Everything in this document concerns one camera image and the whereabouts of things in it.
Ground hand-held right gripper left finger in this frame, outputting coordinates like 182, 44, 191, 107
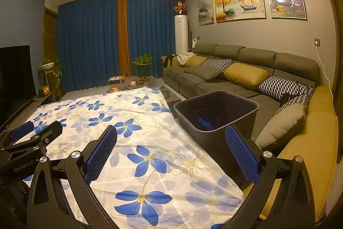
27, 125, 118, 229

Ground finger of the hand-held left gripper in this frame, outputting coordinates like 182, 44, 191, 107
4, 121, 63, 157
0, 122, 35, 150

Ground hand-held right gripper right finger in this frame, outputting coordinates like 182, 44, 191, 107
225, 126, 315, 229

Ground grey plastic bin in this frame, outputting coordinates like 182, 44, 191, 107
173, 90, 261, 189

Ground grey television cabinet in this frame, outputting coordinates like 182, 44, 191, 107
0, 92, 57, 138

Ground beige cushion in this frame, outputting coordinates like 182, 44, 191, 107
254, 103, 307, 152

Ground white blue floral bedsheet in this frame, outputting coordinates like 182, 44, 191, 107
12, 85, 245, 229

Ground black flat television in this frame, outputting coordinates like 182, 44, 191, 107
0, 47, 36, 127

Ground metal plant stand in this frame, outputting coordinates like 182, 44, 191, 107
40, 69, 58, 97

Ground trailing potted plant white pot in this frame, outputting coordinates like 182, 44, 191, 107
40, 56, 63, 101

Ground black white patterned cushion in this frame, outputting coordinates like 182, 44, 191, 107
202, 58, 233, 70
259, 76, 314, 101
276, 95, 308, 115

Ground black bag on sofa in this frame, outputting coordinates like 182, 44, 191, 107
280, 92, 306, 103

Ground wide yellow cushion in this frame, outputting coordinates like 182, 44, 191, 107
223, 63, 269, 91

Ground grey cushion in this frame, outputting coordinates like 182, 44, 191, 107
188, 66, 223, 81

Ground blue curtain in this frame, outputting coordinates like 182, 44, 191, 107
57, 0, 121, 93
127, 0, 187, 76

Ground potted plant green planter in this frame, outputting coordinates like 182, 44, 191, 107
132, 54, 153, 78

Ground grey sectional sofa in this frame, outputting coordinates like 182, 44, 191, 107
161, 43, 319, 144

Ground small yellow cushion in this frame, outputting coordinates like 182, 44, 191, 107
184, 56, 208, 68

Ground white garment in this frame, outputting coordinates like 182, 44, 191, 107
177, 52, 195, 65

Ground black garment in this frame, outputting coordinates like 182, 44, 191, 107
163, 55, 179, 68

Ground orange curtain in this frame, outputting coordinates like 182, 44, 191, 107
116, 0, 132, 76

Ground white standing air conditioner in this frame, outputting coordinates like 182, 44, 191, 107
174, 15, 189, 54

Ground small grey landscape painting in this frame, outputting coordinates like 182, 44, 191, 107
197, 0, 214, 26

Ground red gold artificial flowers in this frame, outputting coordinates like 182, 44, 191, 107
173, 1, 187, 15

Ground brown wooden wall panel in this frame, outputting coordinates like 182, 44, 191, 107
43, 8, 58, 58

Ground white charging cable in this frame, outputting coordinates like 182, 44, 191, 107
317, 44, 334, 101

